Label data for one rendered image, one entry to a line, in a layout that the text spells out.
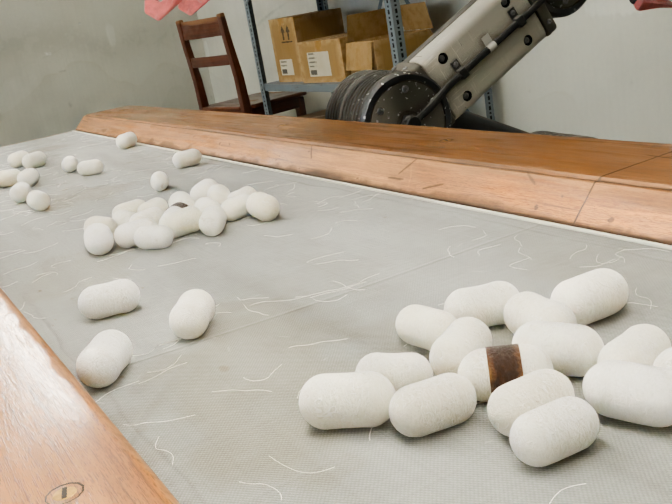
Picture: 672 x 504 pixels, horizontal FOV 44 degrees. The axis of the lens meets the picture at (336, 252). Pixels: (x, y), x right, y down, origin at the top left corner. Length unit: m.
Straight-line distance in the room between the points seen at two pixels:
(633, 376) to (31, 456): 0.21
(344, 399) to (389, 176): 0.39
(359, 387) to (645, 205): 0.25
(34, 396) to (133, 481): 0.10
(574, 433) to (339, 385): 0.09
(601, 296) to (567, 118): 2.76
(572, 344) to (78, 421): 0.19
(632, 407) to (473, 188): 0.33
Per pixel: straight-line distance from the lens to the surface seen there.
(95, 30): 5.36
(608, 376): 0.30
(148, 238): 0.62
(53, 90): 5.27
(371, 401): 0.31
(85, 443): 0.31
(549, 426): 0.28
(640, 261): 0.46
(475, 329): 0.35
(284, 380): 0.37
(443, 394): 0.30
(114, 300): 0.50
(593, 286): 0.38
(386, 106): 1.04
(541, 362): 0.32
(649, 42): 2.86
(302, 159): 0.81
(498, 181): 0.59
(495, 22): 1.12
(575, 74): 3.07
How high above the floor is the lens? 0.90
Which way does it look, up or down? 17 degrees down
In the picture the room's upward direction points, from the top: 10 degrees counter-clockwise
